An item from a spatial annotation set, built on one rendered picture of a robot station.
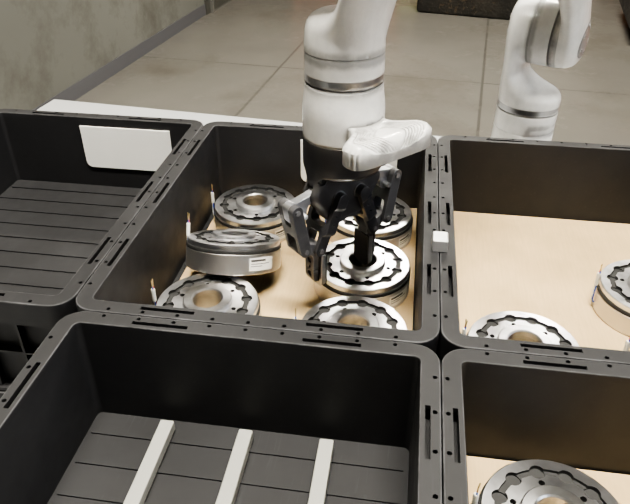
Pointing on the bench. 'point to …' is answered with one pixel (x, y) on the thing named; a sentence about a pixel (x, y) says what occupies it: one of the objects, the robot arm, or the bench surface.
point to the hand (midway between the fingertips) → (340, 258)
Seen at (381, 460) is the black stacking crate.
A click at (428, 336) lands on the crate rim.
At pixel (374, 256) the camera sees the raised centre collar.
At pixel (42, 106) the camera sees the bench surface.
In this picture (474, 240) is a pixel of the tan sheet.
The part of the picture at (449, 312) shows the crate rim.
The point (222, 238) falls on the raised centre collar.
